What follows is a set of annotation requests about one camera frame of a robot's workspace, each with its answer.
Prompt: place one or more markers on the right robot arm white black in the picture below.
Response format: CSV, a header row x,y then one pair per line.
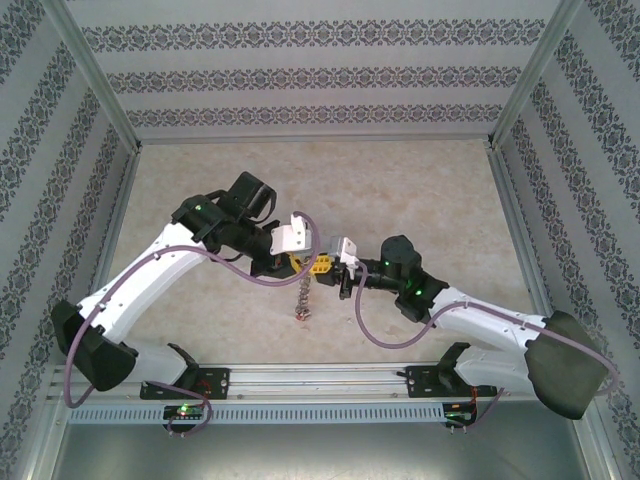
x,y
490,320

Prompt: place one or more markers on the small circuit board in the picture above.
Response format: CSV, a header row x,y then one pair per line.
x,y
457,412
185,411

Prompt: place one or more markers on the grey metal sheet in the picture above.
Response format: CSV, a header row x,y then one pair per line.
x,y
320,455

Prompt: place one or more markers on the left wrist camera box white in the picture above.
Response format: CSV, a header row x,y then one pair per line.
x,y
290,240

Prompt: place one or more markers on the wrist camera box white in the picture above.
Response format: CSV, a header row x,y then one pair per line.
x,y
342,249
290,240

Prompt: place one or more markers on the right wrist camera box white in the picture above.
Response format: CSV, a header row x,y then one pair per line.
x,y
342,249

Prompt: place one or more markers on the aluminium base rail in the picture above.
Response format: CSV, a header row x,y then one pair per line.
x,y
310,380

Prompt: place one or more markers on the aluminium back rail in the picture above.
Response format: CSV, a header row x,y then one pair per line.
x,y
315,141

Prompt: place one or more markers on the aluminium side rail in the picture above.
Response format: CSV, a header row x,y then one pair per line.
x,y
131,175
515,215

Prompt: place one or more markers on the aluminium frame post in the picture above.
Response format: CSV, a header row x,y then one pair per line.
x,y
535,70
95,65
50,440
600,450

